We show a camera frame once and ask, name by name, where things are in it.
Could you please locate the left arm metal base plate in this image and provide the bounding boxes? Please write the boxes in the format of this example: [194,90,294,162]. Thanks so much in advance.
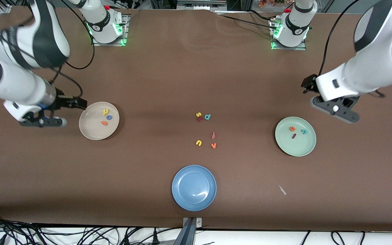
[271,19,307,51]

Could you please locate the grey power strip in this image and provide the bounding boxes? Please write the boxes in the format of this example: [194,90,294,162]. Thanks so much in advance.
[177,0,228,11]

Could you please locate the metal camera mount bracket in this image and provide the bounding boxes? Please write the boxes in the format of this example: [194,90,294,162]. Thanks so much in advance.
[174,217,203,245]

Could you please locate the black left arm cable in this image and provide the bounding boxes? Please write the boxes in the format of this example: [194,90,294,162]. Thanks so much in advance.
[318,0,361,79]

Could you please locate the blue plate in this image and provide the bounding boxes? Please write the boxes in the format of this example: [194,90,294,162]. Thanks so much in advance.
[171,165,217,212]

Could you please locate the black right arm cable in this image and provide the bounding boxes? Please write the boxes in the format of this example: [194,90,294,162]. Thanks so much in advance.
[48,0,95,99]

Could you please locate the orange artificial flowers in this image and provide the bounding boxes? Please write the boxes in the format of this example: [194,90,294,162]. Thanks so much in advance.
[258,0,287,8]

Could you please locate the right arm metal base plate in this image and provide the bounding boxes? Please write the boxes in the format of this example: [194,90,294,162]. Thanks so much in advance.
[92,15,129,46]

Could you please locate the black looped cable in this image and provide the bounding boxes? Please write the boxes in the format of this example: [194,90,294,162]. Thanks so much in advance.
[331,231,366,245]

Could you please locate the light green plate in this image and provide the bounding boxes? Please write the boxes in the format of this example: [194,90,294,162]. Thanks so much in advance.
[275,116,317,157]

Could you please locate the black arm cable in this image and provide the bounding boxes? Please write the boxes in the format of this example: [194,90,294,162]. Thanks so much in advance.
[48,0,95,99]
[318,0,361,79]

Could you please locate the beige brown plate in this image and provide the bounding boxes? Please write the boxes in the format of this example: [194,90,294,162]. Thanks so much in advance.
[79,101,120,141]

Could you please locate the black cable on tabletop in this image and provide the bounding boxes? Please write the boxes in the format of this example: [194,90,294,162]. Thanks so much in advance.
[216,10,276,30]

